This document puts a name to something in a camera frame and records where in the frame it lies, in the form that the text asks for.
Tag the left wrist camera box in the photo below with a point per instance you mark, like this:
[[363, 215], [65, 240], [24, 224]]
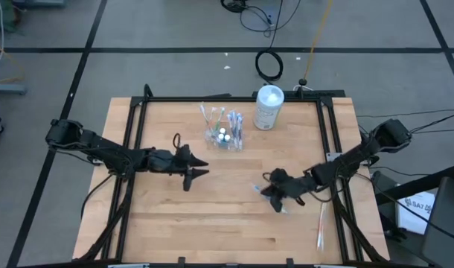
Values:
[[183, 152]]

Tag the black diagonal bar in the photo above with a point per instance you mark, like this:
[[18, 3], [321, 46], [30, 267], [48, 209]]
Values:
[[417, 186]]

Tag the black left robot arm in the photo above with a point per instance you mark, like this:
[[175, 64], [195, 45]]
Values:
[[108, 152]]

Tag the white wipes canister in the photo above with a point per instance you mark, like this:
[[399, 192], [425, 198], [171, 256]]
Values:
[[268, 108]]

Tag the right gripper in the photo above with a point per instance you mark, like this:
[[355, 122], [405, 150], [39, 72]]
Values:
[[299, 186]]

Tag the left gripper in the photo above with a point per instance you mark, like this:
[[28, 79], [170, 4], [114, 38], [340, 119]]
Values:
[[163, 162]]

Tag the clear acrylic organizer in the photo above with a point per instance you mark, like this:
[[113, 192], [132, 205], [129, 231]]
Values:
[[212, 143]]

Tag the black chair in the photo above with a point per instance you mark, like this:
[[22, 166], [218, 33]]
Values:
[[446, 223]]

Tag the green crate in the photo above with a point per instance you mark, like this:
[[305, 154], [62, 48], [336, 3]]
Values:
[[0, 18]]

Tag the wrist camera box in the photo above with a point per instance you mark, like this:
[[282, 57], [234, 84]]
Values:
[[279, 178], [183, 152]]

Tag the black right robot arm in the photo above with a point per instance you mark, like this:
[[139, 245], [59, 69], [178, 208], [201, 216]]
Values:
[[389, 134]]

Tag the grey flat object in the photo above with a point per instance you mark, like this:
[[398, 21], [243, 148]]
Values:
[[37, 3]]

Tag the grey blue floor bar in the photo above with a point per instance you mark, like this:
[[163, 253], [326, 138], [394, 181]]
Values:
[[7, 88]]

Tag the red wrapped toothbrush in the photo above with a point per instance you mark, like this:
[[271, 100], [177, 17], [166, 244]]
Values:
[[321, 227]]

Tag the black metal table frame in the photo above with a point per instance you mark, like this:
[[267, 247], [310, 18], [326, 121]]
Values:
[[197, 99]]

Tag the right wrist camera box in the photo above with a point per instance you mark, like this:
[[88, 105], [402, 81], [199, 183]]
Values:
[[279, 178]]

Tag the white printed paper sheet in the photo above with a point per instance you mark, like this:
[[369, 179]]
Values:
[[417, 216]]

